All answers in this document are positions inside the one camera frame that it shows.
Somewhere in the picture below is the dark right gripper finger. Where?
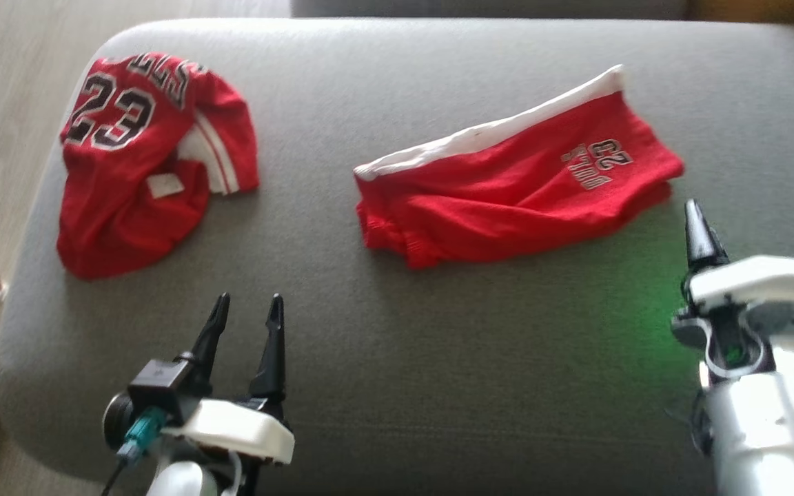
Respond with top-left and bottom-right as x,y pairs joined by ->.
684,200 -> 729,271

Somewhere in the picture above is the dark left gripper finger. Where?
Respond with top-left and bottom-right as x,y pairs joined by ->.
175,293 -> 230,400
250,294 -> 286,417

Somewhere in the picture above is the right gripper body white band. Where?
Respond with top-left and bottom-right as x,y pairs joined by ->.
686,256 -> 794,314

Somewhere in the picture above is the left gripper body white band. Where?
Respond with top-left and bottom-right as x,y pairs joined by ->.
163,398 -> 294,464

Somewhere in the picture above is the red number 23 jersey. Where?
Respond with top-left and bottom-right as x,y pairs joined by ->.
57,52 -> 260,280

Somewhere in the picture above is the red shorts white waistband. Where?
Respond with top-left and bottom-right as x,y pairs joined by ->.
354,65 -> 686,269

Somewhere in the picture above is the yellow cushion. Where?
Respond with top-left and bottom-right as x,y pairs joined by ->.
686,0 -> 794,25

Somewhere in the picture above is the grey sofa back cushion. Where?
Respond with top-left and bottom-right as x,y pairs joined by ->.
290,0 -> 687,20

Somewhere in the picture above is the teal left camera connector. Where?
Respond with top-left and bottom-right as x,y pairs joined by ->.
116,406 -> 165,462

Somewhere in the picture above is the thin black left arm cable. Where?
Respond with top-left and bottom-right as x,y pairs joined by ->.
101,458 -> 129,496

